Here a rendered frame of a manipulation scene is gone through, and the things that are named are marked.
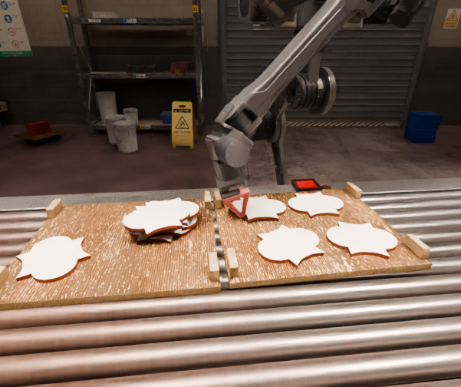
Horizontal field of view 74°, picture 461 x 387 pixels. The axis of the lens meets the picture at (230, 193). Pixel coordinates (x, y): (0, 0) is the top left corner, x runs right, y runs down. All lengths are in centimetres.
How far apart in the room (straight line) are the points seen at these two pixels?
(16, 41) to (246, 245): 586
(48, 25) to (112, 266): 551
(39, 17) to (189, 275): 567
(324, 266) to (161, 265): 32
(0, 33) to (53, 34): 82
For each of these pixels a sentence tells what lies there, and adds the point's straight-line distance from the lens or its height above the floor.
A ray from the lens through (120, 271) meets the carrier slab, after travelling 64.
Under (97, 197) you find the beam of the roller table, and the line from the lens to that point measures 99.
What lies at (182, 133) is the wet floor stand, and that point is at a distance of 426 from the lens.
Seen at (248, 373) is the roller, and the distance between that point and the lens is 49.
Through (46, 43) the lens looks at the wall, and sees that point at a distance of 605.
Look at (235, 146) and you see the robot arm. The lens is 63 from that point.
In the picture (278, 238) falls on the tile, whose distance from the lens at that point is 69.
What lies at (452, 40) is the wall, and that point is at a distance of 628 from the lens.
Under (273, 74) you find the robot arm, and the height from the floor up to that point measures 127.
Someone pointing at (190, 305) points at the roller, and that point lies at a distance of 58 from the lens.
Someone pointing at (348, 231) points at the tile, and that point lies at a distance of 75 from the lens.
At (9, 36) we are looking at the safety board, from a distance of 633.
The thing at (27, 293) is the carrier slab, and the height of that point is 94.
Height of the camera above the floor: 133
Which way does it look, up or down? 27 degrees down
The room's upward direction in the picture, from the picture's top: straight up
